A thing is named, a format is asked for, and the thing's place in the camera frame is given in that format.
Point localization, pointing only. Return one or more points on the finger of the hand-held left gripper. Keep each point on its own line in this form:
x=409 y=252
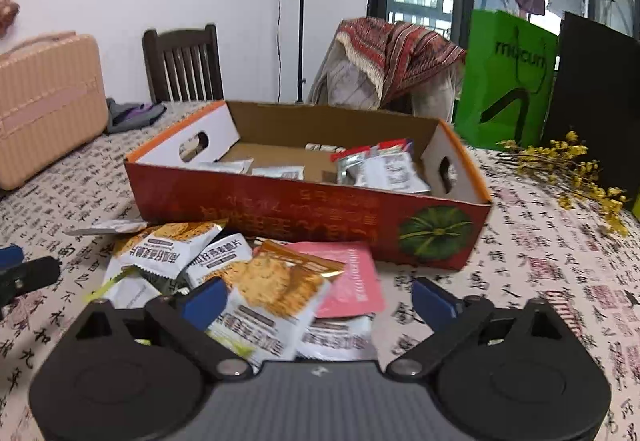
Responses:
x=10 y=257
x=30 y=273

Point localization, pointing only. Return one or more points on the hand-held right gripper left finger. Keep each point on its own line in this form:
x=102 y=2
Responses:
x=202 y=303

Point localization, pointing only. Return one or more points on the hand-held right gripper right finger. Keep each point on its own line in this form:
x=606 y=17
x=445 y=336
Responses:
x=434 y=301

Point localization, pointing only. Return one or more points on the orange cracker packet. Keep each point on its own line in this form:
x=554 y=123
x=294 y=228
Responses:
x=270 y=286

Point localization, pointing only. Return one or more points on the pile of cracker packets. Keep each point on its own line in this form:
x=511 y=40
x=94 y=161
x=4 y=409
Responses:
x=165 y=241

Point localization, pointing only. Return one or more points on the white green snack packet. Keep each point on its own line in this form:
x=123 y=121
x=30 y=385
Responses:
x=130 y=293

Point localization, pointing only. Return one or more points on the pink snack packet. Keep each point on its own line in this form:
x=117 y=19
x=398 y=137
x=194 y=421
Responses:
x=355 y=281

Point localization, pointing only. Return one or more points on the orange cardboard box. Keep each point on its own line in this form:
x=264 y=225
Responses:
x=300 y=216

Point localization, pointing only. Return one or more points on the red silver snack packet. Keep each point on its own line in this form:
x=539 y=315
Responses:
x=395 y=173
x=350 y=166

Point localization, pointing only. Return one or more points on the white grey snack packet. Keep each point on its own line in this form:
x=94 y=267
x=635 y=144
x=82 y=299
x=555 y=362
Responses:
x=222 y=167
x=277 y=172

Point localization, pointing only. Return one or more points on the calligraphy printed tablecloth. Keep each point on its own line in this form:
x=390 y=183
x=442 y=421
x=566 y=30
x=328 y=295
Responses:
x=540 y=241

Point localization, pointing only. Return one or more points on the pink suitcase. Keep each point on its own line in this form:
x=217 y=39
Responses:
x=50 y=111

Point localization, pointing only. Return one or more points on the purple grey cloth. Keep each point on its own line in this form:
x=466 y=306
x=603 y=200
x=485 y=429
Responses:
x=132 y=116

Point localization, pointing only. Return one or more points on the yellow flower branch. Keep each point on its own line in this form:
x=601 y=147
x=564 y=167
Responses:
x=575 y=161

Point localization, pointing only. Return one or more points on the green shopping bag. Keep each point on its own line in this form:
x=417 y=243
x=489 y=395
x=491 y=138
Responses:
x=500 y=81

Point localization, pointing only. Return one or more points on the chair with patterned cloth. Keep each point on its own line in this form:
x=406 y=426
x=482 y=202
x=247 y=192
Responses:
x=345 y=81

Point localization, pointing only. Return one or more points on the dark wooden chair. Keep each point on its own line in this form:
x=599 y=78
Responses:
x=182 y=66

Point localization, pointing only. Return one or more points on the black shopping bag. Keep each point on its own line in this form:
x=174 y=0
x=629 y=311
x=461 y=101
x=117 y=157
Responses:
x=595 y=86

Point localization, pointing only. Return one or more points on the studio light on stand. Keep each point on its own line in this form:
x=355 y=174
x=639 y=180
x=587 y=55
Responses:
x=301 y=21

